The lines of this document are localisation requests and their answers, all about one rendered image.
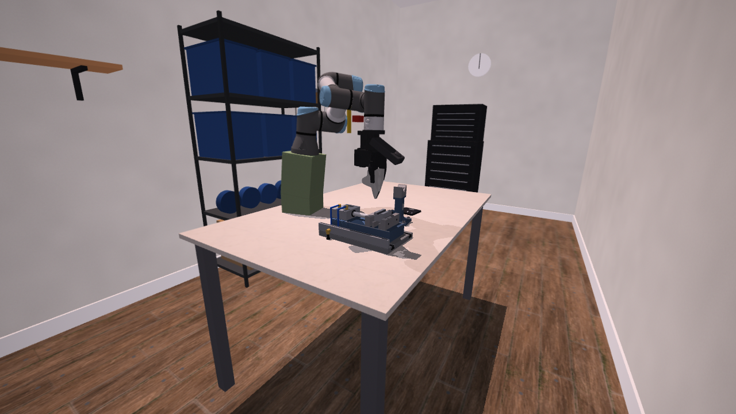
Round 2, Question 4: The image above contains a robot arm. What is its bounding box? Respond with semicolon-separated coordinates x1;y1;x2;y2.
291;72;405;165

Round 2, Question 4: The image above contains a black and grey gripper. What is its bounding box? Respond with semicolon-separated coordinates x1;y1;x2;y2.
354;130;387;199

